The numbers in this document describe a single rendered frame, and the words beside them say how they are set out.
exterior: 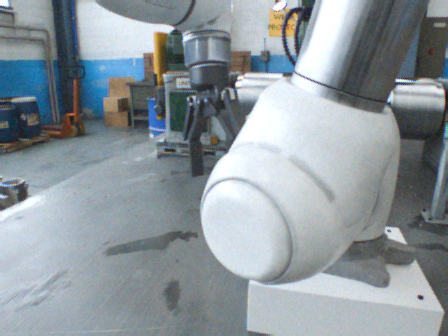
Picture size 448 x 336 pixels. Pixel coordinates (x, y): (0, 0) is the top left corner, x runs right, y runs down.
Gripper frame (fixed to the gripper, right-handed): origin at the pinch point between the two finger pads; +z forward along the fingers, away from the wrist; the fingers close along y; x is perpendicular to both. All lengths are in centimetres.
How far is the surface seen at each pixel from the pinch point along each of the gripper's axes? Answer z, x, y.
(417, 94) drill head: -17, -95, 2
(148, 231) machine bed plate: 16.0, 5.4, 23.8
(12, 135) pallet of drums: -18, 13, 518
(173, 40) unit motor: -47, -33, 75
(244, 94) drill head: -21, -53, 54
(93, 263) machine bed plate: 18.1, 21.3, 17.4
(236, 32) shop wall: -186, -373, 451
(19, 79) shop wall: -127, -17, 684
